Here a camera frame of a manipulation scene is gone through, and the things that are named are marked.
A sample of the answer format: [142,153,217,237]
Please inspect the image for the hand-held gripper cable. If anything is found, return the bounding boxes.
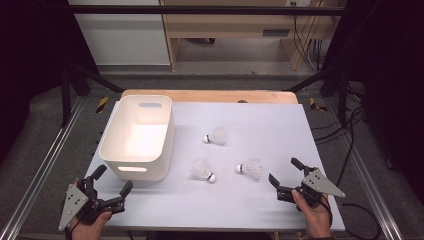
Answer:
[319,194,334,229]
[64,219,81,240]

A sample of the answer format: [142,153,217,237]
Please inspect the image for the right hand-held gripper cable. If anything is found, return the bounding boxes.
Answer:
[319,194,334,229]

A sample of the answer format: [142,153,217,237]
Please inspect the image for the left hand-held gripper cable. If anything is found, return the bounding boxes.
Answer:
[64,219,81,240]

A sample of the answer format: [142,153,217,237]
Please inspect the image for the white table board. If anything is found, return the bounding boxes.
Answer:
[64,100,346,232]

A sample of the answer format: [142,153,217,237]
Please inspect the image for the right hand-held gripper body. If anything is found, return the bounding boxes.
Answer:
[276,166,347,208]

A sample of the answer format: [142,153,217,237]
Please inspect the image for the white plastic storage bin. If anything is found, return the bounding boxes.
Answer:
[98,94,176,183]

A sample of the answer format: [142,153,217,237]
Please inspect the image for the person's left hand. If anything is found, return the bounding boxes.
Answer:
[69,212,113,240]

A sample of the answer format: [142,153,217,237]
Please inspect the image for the black floor cables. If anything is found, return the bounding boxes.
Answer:
[311,84,368,145]

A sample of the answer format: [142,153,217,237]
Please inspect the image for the dark curtain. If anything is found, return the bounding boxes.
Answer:
[324,0,424,201]
[0,0,98,161]

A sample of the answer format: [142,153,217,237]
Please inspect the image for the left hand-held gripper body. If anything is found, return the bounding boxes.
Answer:
[58,177,126,232]

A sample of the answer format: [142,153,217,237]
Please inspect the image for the yellow black tape strip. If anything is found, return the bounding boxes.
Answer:
[95,95,110,114]
[309,97,328,113]

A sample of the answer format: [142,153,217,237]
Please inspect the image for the white feather shuttlecock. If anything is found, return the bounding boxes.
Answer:
[190,158,217,184]
[202,125,228,146]
[235,158,262,180]

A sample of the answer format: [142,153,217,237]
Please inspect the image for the long black floor cable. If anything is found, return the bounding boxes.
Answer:
[333,123,383,240]

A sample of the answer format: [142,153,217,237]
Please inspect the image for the person's dark clothing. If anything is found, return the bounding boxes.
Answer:
[146,231,274,240]

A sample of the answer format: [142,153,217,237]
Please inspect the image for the black metal stand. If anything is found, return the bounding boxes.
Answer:
[283,63,351,128]
[59,63,124,128]

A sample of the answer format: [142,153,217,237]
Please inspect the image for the wooden table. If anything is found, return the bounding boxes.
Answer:
[120,89,299,105]

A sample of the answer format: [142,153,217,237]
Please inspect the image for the light wooden desk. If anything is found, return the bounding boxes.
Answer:
[159,0,348,72]

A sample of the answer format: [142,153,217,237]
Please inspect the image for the metal floor rail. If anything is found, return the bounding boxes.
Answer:
[324,99,404,240]
[0,96,86,240]

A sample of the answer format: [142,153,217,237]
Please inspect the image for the white cabinet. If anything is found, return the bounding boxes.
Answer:
[68,0,171,67]

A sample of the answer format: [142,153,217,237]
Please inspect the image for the black horizontal frame bar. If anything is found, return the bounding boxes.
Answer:
[66,4,348,16]

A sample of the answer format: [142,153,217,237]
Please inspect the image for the person's right hand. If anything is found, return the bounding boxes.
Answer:
[291,189,333,240]

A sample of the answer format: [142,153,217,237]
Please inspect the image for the black cable bundle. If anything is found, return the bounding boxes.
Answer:
[291,1,328,72]

